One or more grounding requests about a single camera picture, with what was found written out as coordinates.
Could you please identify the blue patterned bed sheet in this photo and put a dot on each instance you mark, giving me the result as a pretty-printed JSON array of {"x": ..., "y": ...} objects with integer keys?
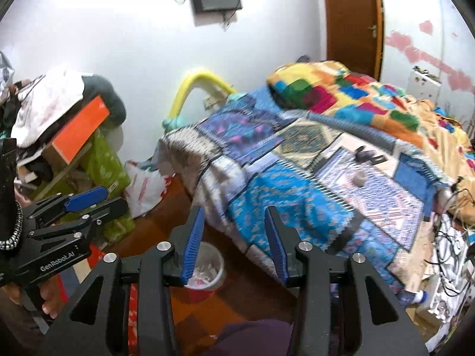
[{"x": 297, "y": 200}]

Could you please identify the white plastic bag red print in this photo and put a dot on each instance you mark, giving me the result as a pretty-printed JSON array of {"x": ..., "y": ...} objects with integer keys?
[{"x": 144, "y": 189}]

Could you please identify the white sliding-door wardrobe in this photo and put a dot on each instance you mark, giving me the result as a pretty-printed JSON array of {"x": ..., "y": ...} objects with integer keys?
[{"x": 415, "y": 7}]

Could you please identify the grey rounded appliance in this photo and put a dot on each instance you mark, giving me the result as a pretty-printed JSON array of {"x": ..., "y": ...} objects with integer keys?
[{"x": 445, "y": 198}]

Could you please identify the grey handheld device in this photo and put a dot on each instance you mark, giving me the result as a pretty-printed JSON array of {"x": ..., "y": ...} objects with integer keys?
[{"x": 365, "y": 154}]

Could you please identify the small white cabinet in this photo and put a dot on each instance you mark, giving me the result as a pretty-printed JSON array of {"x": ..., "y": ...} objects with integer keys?
[{"x": 423, "y": 83}]

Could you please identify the orange box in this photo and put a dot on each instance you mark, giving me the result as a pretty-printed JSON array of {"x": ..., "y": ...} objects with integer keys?
[{"x": 81, "y": 126}]

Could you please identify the white bin with red base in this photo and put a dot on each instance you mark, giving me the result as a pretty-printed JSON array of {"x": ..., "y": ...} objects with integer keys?
[{"x": 209, "y": 267}]

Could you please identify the white bottle blue label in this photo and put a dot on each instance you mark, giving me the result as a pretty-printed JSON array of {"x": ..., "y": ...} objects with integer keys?
[{"x": 417, "y": 297}]

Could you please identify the dark grey cushion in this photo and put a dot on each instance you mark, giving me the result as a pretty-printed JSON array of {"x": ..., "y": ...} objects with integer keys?
[{"x": 107, "y": 96}]

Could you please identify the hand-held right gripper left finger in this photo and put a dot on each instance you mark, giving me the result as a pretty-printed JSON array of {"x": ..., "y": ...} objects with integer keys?
[{"x": 193, "y": 244}]

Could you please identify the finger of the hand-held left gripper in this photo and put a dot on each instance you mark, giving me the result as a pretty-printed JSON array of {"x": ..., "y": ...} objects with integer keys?
[
  {"x": 111, "y": 207},
  {"x": 85, "y": 198}
]

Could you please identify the person's legs in dark pants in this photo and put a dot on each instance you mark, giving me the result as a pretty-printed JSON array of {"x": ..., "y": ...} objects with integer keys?
[{"x": 256, "y": 337}]

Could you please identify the person's left hand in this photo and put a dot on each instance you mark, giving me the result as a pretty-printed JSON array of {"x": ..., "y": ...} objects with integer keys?
[{"x": 50, "y": 296}]

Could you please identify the yellow foam tube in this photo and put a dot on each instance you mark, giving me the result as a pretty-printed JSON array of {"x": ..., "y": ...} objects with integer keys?
[{"x": 185, "y": 89}]

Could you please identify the small grey wad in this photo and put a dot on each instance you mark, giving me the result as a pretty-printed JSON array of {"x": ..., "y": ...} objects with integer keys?
[{"x": 359, "y": 180}]

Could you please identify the brown wooden door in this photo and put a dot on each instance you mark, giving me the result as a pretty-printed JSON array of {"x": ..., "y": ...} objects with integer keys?
[{"x": 352, "y": 18}]

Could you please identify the colourful patchwork blanket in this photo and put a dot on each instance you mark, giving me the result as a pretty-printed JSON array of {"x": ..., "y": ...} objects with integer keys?
[{"x": 334, "y": 92}]

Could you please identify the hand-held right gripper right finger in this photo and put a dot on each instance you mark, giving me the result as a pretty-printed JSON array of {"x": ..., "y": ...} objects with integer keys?
[{"x": 278, "y": 244}]

